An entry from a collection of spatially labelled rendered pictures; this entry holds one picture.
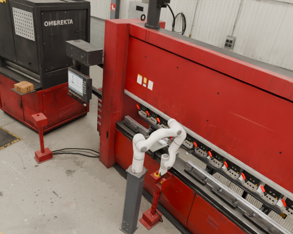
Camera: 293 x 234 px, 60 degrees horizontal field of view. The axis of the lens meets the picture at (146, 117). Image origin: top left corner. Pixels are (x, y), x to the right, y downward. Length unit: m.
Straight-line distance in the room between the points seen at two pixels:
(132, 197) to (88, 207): 0.95
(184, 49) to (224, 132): 0.94
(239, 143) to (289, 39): 4.54
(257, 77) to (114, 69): 1.83
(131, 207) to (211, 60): 1.86
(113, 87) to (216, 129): 1.55
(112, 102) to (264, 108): 2.06
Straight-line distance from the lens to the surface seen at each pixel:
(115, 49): 3.34
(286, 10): 6.82
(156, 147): 3.21
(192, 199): 3.19
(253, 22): 6.95
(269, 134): 2.45
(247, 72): 2.39
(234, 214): 2.91
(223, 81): 2.54
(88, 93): 3.48
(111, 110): 3.68
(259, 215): 2.90
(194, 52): 2.68
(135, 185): 2.88
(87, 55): 3.33
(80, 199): 3.89
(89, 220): 3.65
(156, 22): 3.22
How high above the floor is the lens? 2.90
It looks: 30 degrees down
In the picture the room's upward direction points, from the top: 8 degrees clockwise
